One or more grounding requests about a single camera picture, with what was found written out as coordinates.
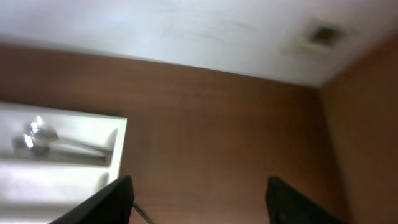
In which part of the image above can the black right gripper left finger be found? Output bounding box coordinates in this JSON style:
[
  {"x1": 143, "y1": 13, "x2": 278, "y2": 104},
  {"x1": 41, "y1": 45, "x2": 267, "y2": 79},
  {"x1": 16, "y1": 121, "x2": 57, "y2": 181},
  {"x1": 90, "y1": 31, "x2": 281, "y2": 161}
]
[{"x1": 51, "y1": 176, "x2": 134, "y2": 224}]

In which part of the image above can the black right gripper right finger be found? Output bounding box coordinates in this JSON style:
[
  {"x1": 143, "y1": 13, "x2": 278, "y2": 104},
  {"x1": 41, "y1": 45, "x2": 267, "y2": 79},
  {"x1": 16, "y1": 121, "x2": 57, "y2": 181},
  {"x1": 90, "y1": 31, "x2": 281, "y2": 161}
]
[{"x1": 266, "y1": 177, "x2": 344, "y2": 224}]

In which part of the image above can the dark-handled steel fork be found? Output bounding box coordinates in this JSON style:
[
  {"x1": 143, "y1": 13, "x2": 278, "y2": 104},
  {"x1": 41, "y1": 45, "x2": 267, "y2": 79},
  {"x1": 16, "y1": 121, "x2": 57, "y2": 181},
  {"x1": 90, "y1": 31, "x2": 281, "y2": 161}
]
[{"x1": 133, "y1": 202, "x2": 155, "y2": 224}]

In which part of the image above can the steel tablespoon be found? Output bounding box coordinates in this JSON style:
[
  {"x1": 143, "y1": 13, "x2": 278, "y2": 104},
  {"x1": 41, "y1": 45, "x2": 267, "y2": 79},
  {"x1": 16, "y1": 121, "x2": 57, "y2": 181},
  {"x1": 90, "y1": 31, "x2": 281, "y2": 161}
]
[{"x1": 22, "y1": 116, "x2": 112, "y2": 157}]

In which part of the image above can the white cutlery tray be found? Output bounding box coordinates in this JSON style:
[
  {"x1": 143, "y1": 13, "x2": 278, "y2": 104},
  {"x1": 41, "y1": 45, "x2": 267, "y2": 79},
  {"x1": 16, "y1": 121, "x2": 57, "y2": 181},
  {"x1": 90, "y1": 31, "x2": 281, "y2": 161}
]
[{"x1": 1, "y1": 103, "x2": 127, "y2": 223}]

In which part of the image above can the steel spoon in tray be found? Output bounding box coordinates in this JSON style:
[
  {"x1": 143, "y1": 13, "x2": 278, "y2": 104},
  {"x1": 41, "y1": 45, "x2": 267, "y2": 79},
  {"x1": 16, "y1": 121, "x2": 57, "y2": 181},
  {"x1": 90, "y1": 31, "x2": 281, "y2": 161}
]
[{"x1": 12, "y1": 136, "x2": 113, "y2": 163}]

